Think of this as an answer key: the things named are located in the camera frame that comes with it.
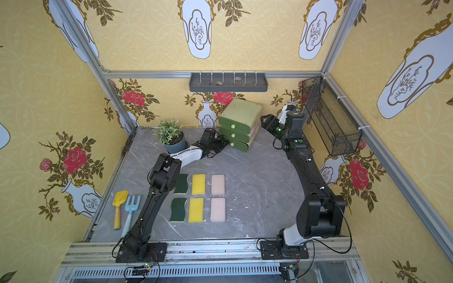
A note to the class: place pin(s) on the black wire mesh basket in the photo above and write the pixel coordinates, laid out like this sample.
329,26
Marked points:
336,127

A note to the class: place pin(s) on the green drawer cabinet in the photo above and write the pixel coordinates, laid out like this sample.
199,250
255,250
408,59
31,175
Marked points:
242,110

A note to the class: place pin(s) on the green bottom drawer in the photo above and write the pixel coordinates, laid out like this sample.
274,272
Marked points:
239,145

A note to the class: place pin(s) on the grey wall shelf tray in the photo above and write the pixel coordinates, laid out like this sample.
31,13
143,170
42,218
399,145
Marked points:
223,81

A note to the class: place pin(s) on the yellow foam sponge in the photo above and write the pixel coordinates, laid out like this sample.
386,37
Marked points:
198,184
196,210

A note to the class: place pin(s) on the light blue toy rake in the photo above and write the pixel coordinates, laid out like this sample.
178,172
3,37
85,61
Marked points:
132,205

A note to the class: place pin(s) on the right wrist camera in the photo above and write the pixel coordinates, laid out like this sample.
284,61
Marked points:
287,108

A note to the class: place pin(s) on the green scrub sponge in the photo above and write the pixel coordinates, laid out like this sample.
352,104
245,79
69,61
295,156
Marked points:
178,212
181,187

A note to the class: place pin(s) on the potted green plant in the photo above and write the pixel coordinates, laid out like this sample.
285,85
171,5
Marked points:
171,135

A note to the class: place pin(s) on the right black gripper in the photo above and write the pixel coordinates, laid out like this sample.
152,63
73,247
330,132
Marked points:
271,122

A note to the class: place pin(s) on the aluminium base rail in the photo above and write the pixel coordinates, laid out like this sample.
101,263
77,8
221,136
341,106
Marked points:
333,260

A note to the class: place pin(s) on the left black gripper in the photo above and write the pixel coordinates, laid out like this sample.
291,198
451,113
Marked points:
217,142

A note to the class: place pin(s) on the pink foam sponge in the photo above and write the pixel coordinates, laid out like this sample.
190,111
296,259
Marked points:
218,185
218,210

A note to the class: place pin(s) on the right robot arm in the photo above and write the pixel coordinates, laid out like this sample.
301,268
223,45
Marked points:
321,214

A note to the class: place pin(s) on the green drawer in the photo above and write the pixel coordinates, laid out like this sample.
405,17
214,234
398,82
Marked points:
233,134
240,126
239,145

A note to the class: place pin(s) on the green top drawer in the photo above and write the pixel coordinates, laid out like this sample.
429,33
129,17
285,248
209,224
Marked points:
240,126

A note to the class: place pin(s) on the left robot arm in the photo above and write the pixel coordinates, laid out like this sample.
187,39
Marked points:
163,177

